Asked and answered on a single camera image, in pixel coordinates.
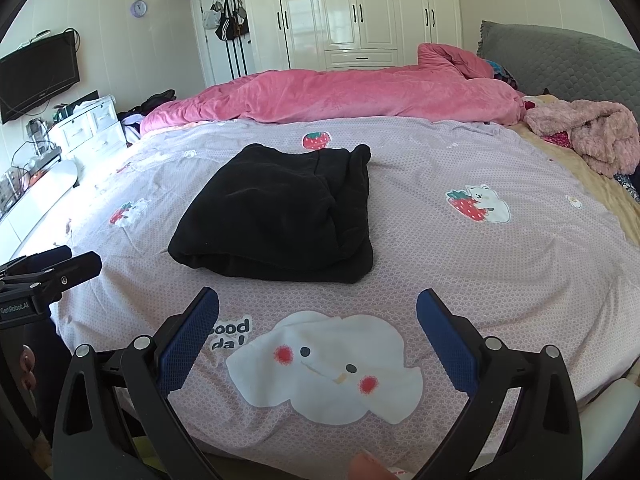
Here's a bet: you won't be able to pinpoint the pink fluffy garment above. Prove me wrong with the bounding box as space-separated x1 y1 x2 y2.
522 98 640 179

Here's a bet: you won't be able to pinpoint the dark brown hanging bag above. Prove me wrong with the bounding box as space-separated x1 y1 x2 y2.
234 0 251 37

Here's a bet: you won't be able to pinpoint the grey set-top box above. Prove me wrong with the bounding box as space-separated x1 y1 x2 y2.
29 147 64 171

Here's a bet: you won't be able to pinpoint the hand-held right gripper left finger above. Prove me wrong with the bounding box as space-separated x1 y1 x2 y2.
51 286 220 480

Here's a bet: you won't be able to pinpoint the black striped hanging bag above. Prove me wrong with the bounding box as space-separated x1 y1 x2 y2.
215 0 240 42

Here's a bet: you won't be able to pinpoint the white wardrobe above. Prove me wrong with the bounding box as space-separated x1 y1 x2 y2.
166 0 464 74

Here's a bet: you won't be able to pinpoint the black wall television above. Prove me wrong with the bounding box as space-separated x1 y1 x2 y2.
0 31 81 126

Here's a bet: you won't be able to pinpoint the black sweater with orange cuffs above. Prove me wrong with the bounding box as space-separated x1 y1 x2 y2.
167 142 375 285

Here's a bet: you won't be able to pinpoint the black box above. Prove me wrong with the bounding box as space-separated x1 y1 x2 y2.
52 90 99 121

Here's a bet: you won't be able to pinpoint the purple printed bed sheet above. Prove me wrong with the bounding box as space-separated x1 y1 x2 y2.
50 115 640 472

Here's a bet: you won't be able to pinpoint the clear plastic container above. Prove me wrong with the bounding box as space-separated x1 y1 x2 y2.
27 119 49 149

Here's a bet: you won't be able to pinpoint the white door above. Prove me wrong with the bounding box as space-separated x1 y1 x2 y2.
189 0 262 89

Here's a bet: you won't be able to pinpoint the person's left hand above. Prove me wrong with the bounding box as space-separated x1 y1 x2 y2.
16 342 39 394

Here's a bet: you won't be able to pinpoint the pile of dark clothes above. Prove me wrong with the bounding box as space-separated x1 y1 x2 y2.
117 88 177 146

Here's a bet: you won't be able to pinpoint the pink quilt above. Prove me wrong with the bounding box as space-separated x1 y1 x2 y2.
138 42 526 136

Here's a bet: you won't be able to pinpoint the grey quilted headboard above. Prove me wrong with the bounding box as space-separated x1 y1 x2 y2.
474 20 640 126

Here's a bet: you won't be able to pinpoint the colourful patterned cloth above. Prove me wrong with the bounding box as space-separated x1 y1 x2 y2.
484 59 522 92

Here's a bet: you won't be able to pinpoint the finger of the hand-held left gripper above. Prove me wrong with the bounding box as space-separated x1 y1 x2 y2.
0 251 104 297
30 244 72 266

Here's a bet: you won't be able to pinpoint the white drawer cabinet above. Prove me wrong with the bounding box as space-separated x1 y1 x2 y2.
47 99 126 161

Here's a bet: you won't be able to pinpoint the person's dark trousers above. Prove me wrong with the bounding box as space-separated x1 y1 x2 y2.
19 309 77 442

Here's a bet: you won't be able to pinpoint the red printed cloth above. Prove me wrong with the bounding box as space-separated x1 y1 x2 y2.
542 129 574 149

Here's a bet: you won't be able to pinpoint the pale yellow blanket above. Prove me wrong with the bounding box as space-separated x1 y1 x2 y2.
509 119 640 247

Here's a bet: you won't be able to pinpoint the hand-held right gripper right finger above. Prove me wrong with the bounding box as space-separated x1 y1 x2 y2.
416 288 583 480

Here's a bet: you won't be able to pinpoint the person's right hand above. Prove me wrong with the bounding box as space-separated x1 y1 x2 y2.
347 450 397 480

